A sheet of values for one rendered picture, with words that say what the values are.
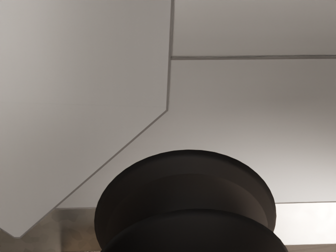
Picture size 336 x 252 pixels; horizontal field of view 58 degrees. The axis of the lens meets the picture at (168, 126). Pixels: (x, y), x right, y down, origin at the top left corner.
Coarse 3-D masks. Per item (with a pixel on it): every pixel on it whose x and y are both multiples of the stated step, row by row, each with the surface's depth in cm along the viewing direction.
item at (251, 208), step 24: (144, 192) 6; (168, 192) 6; (192, 192) 6; (216, 192) 6; (240, 192) 6; (120, 216) 6; (144, 216) 6; (168, 216) 5; (192, 216) 5; (216, 216) 5; (240, 216) 5; (264, 216) 7; (120, 240) 5; (144, 240) 5; (168, 240) 5; (192, 240) 5; (216, 240) 5; (240, 240) 5; (264, 240) 5
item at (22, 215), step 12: (0, 204) 18; (12, 204) 18; (24, 204) 18; (36, 204) 18; (48, 204) 18; (0, 216) 18; (12, 216) 18; (24, 216) 18; (36, 216) 18; (0, 228) 19; (12, 228) 19; (24, 228) 19
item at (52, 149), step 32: (0, 128) 16; (32, 128) 16; (64, 128) 16; (96, 128) 16; (128, 128) 16; (0, 160) 17; (32, 160) 17; (64, 160) 17; (96, 160) 17; (0, 192) 17; (32, 192) 18; (64, 192) 18
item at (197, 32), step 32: (192, 0) 14; (224, 0) 14; (256, 0) 14; (288, 0) 14; (320, 0) 14; (192, 32) 14; (224, 32) 14; (256, 32) 15; (288, 32) 15; (320, 32) 15
